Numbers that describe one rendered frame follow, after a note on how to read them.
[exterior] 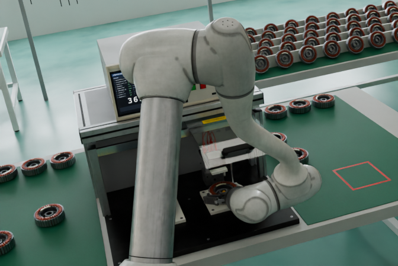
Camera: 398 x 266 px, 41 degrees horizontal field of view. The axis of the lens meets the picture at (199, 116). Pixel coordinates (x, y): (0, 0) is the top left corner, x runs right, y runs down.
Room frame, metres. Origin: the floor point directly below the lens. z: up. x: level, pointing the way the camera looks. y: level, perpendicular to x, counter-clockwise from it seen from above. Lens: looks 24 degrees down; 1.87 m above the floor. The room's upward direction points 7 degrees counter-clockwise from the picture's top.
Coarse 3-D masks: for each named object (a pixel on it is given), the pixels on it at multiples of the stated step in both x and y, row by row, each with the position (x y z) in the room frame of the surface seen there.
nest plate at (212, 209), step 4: (200, 192) 1.71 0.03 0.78; (204, 192) 1.70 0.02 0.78; (208, 204) 1.62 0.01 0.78; (212, 204) 1.61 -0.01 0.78; (220, 204) 1.61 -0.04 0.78; (224, 204) 1.60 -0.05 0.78; (208, 208) 1.59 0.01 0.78; (212, 208) 1.59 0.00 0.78; (216, 208) 1.59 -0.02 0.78; (220, 208) 1.59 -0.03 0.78; (224, 208) 1.58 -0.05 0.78; (228, 208) 1.58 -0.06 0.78; (212, 212) 1.57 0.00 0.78; (216, 212) 1.57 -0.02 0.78; (220, 212) 1.57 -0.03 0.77
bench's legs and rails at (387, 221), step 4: (384, 220) 2.17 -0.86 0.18; (388, 220) 2.14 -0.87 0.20; (392, 220) 2.13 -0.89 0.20; (396, 220) 2.13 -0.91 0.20; (388, 224) 2.14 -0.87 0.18; (392, 224) 2.11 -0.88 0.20; (396, 224) 2.10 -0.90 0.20; (392, 228) 2.11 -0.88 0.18; (396, 228) 2.07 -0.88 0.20; (396, 232) 2.07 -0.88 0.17
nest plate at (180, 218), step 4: (176, 200) 1.67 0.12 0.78; (176, 204) 1.64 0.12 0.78; (176, 208) 1.62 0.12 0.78; (180, 208) 1.62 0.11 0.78; (176, 212) 1.60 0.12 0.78; (180, 212) 1.59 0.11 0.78; (176, 216) 1.57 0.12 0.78; (180, 216) 1.57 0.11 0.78; (184, 216) 1.57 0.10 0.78; (176, 220) 1.54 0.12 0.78; (180, 220) 1.54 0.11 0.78; (184, 220) 1.55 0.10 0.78
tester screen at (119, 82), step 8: (120, 72) 1.72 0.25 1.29; (120, 80) 1.72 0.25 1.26; (120, 88) 1.72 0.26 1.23; (128, 88) 1.73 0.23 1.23; (120, 96) 1.72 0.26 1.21; (128, 96) 1.72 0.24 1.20; (120, 104) 1.72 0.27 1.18; (128, 104) 1.72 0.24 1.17; (120, 112) 1.72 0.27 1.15; (128, 112) 1.72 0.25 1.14
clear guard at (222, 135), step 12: (192, 120) 1.75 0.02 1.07; (192, 132) 1.65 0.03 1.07; (204, 132) 1.64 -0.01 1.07; (216, 132) 1.62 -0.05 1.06; (228, 132) 1.61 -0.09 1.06; (204, 144) 1.55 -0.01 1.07; (216, 144) 1.55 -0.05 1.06; (228, 144) 1.55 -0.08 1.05; (240, 144) 1.55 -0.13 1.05; (204, 156) 1.51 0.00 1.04; (216, 156) 1.52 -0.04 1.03; (228, 156) 1.52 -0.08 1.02; (240, 156) 1.52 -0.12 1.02; (252, 156) 1.52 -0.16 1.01
